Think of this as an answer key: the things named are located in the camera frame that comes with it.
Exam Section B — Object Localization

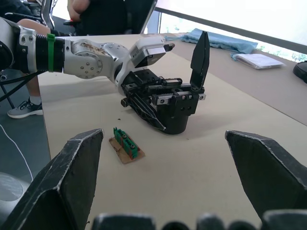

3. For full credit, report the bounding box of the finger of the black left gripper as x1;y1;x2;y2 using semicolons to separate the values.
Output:
124;93;167;132
158;77;183;86

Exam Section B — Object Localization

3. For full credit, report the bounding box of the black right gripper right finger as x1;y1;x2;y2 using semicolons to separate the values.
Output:
224;130;307;220

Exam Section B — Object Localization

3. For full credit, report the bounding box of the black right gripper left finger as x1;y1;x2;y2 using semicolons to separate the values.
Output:
0;128;104;230

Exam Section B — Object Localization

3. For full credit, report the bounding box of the black pointed finger piece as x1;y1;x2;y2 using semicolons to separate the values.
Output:
190;30;211;92

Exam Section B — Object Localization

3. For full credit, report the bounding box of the black gripper body assembly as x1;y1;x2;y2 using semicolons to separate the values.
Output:
147;82;207;135

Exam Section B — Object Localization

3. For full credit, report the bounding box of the green screw holder block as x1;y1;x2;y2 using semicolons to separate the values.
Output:
113;126;141;160

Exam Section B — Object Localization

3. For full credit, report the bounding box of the brown cardboard scrap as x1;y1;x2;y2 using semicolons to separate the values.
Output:
108;136;146;165

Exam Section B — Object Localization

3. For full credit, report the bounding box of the grey round floor plate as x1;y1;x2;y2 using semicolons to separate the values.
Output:
0;172;24;202

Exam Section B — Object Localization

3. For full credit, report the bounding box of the black office chair back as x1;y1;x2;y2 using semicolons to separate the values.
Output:
124;0;158;35

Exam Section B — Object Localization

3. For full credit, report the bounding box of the person in black shirt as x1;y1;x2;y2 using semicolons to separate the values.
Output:
68;0;128;36

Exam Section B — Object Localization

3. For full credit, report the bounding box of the grey sneaker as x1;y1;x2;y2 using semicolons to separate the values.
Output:
7;97;44;119

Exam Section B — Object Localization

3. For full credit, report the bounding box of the white plastic-wrapped packet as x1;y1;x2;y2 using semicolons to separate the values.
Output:
230;53;286;70

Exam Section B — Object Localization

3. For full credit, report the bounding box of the seated person with bare leg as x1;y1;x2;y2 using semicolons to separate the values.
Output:
0;0;52;106

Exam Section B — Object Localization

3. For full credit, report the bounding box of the black rounded object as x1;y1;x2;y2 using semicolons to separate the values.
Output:
293;61;307;84

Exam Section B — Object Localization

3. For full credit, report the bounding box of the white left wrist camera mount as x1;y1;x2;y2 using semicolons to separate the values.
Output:
114;35;167;93

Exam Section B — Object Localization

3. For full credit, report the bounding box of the thin white floor cable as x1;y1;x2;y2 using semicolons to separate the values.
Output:
0;124;34;182

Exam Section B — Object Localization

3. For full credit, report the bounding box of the blue drawstring cloth bag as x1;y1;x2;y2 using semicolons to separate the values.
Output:
178;28;259;55

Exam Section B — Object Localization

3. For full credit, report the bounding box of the green cable tie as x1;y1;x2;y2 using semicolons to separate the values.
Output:
47;33;56;73

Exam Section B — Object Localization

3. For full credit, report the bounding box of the grey chair frame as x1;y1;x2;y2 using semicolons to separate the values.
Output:
39;0;56;27

